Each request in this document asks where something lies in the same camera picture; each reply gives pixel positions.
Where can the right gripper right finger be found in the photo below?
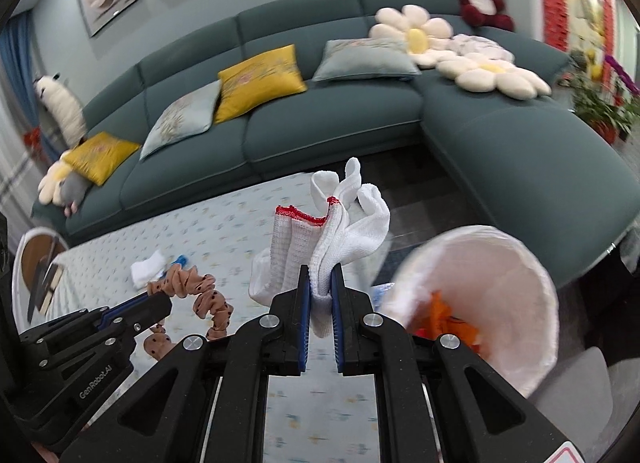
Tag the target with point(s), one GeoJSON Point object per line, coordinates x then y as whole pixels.
{"type": "Point", "coordinates": [436, 400]}

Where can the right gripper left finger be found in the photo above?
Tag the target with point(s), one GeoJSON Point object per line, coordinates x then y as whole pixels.
{"type": "Point", "coordinates": [205, 401]}

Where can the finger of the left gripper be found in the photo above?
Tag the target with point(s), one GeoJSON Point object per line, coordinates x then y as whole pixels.
{"type": "Point", "coordinates": [138, 313]}
{"type": "Point", "coordinates": [68, 329]}

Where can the white textured cloth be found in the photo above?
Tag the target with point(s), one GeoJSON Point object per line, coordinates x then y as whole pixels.
{"type": "Point", "coordinates": [147, 270]}

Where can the blue measuring tape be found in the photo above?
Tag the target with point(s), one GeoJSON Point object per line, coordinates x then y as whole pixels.
{"type": "Point", "coordinates": [180, 260]}

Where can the white knit glove red cuff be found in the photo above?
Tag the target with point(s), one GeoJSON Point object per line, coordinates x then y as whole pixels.
{"type": "Point", "coordinates": [353, 223]}

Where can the trash bin with white liner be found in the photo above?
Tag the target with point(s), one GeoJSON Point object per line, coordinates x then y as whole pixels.
{"type": "Point", "coordinates": [493, 282]}

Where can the round wooden side table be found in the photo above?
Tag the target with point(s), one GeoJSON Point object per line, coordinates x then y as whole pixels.
{"type": "Point", "coordinates": [22, 277]}

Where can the floral light blue tablecloth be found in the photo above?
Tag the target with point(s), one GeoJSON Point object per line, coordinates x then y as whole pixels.
{"type": "Point", "coordinates": [317, 417]}

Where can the grey plush toy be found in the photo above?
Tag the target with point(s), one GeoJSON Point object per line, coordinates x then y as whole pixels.
{"type": "Point", "coordinates": [73, 190]}

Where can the small daisy cushion left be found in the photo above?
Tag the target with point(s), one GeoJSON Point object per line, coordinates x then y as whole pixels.
{"type": "Point", "coordinates": [49, 188]}

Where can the yellow embroidered cushion left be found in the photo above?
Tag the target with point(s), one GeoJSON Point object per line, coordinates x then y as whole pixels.
{"type": "Point", "coordinates": [98, 157]}

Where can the yellow embroidered cushion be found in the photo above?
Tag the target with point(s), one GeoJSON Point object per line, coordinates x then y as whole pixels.
{"type": "Point", "coordinates": [255, 81]}
{"type": "Point", "coordinates": [98, 157]}

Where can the grey upholstered stool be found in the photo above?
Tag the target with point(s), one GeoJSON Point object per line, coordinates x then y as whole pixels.
{"type": "Point", "coordinates": [589, 401]}

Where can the white plush animal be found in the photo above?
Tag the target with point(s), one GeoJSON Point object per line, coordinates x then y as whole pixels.
{"type": "Point", "coordinates": [64, 106]}

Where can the light green cushion left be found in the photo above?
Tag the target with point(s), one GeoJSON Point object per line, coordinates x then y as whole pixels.
{"type": "Point", "coordinates": [190, 115]}

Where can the light green cushion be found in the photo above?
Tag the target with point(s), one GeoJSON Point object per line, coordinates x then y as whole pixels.
{"type": "Point", "coordinates": [190, 115]}
{"type": "Point", "coordinates": [365, 58]}

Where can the blue curtain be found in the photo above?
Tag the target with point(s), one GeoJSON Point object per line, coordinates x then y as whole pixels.
{"type": "Point", "coordinates": [16, 58]}

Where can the yellow embroidered cushion centre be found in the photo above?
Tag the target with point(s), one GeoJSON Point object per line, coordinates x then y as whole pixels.
{"type": "Point", "coordinates": [255, 81]}

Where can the dark green sectional sofa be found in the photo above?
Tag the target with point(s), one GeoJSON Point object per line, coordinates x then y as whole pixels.
{"type": "Point", "coordinates": [531, 168]}

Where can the flat white daisy cushion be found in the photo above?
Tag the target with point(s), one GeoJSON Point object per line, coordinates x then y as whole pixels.
{"type": "Point", "coordinates": [477, 74]}

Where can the light green cushion right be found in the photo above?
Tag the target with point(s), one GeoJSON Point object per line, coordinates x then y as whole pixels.
{"type": "Point", "coordinates": [365, 58]}

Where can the potted green plant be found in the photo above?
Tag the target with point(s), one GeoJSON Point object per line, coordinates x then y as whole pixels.
{"type": "Point", "coordinates": [600, 98]}

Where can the pink folded blanket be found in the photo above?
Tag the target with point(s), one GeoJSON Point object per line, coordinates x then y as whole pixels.
{"type": "Point", "coordinates": [463, 44]}

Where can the upright white daisy cushion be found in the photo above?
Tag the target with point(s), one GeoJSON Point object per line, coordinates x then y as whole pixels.
{"type": "Point", "coordinates": [426, 39]}

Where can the purple orchid plant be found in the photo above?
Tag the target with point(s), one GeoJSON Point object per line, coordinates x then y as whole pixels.
{"type": "Point", "coordinates": [623, 75]}

